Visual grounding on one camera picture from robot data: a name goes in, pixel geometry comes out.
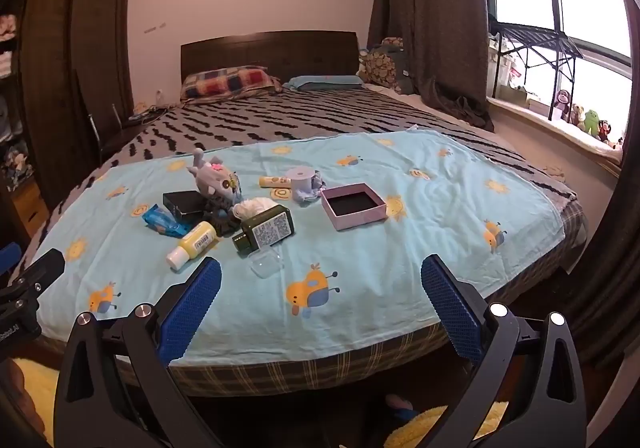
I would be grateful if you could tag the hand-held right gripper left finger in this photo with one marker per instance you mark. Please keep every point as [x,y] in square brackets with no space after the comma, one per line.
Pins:
[192,308]

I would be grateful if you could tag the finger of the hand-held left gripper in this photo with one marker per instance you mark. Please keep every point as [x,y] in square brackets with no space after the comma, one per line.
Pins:
[45,265]
[9,255]

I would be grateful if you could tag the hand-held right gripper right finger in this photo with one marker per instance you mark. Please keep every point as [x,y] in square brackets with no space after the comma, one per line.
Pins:
[450,308]

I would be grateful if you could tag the black box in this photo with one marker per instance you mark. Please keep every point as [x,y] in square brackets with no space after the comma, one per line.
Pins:
[182,203]

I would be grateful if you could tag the yellow fluffy rug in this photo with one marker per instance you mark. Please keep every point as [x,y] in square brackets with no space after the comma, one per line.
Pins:
[35,383]

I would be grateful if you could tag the yellow bottle with white cap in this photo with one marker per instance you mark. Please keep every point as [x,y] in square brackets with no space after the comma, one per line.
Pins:
[195,240]

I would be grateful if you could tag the light blue printed blanket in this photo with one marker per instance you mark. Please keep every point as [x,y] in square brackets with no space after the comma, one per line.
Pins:
[400,253]

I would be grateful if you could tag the clear plastic cap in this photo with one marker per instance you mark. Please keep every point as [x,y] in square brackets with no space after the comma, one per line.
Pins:
[265,263]

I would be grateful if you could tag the dark crumpled cloth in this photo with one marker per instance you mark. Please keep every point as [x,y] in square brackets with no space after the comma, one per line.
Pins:
[222,224]

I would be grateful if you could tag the blue wet wipes packet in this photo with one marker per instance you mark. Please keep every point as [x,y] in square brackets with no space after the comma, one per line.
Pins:
[162,220]

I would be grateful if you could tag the blue slipper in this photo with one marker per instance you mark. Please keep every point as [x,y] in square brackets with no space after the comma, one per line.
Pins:
[400,403]

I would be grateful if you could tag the dark green bottle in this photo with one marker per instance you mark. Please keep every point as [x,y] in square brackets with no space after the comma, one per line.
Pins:
[265,228]

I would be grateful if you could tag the white crumpled tissue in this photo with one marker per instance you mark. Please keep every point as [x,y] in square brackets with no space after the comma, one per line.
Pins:
[255,205]

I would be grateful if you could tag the pink box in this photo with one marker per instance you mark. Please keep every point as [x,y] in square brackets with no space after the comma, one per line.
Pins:
[360,220]

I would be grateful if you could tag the grey plush toy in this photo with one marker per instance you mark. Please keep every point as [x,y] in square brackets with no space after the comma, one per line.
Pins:
[215,177]

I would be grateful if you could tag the yellow tube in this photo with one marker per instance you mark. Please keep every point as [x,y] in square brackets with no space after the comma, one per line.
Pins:
[272,182]

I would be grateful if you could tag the dark brown curtain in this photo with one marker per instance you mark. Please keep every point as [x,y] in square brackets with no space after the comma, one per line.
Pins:
[605,278]
[430,2]

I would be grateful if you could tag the small tan cloth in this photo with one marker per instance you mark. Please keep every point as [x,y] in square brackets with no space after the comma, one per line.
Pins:
[555,172]

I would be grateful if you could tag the dark wooden wardrobe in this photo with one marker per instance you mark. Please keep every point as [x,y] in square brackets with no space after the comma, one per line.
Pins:
[75,77]

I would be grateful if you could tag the shelf of folded clothes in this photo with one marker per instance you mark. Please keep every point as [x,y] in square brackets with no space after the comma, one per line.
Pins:
[7,52]

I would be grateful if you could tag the grey black striped blanket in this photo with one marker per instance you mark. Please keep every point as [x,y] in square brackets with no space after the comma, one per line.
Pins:
[300,120]

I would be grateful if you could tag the plaid pillow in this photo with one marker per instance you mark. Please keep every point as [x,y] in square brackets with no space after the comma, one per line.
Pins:
[225,82]

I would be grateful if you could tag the tan bear plush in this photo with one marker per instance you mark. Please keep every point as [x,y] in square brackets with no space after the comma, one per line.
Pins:
[578,115]

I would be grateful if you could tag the green plush toy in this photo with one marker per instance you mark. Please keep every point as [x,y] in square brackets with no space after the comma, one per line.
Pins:
[593,121]

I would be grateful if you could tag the red brown monkey plush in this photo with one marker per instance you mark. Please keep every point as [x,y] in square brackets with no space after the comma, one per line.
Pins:
[606,130]

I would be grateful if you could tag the patterned plush cushion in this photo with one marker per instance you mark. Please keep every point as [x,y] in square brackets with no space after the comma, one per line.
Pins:
[380,70]

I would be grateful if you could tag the light blue pillow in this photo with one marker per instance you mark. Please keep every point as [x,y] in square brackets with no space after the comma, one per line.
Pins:
[325,82]

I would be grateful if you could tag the dark wooden headboard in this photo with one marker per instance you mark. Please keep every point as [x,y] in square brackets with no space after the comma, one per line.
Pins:
[270,52]

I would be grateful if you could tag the black folding rack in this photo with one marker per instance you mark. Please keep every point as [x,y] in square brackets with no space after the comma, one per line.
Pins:
[540,37]

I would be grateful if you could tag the metal chair frame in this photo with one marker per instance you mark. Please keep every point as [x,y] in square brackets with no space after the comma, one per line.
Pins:
[92,130]

